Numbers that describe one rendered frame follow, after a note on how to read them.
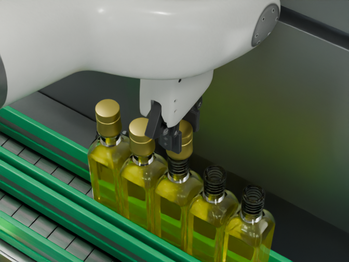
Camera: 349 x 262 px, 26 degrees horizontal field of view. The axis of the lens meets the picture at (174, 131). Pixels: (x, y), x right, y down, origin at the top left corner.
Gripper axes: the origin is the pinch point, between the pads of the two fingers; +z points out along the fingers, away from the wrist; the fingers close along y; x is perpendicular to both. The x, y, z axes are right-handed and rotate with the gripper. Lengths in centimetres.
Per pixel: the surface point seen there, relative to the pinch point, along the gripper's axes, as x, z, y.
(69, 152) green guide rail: -23.8, 25.4, -3.5
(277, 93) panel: 7.9, -0.3, -11.9
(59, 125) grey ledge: -32.8, 31.5, -10.9
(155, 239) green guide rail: -1.6, 23.1, 3.9
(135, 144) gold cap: -5.7, 5.3, 1.9
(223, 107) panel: 0.0, 7.5, -12.0
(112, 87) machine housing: -23.0, 19.6, -15.3
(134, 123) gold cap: -7.0, 3.4, 0.2
